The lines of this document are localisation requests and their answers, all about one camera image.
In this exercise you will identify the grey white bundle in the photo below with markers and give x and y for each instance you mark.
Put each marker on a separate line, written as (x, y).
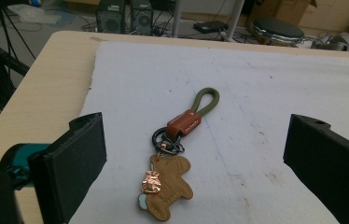
(346, 42)

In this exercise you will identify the round black stool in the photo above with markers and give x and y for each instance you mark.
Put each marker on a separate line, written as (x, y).
(276, 29)

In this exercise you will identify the white frame pole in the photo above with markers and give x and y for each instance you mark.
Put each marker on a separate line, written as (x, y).
(177, 14)
(235, 18)

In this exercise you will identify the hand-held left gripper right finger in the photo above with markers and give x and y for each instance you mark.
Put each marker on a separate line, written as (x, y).
(328, 161)

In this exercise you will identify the flat black device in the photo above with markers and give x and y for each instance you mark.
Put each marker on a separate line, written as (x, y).
(210, 26)

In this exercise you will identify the brown cardboard box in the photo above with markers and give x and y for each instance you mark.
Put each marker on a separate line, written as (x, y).
(284, 9)

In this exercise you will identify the clear plastic bag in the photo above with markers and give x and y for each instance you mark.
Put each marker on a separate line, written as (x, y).
(35, 15)

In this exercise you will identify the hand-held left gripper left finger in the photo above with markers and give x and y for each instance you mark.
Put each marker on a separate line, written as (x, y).
(70, 168)

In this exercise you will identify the black computer tower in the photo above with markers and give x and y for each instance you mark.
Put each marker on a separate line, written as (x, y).
(142, 18)
(110, 17)

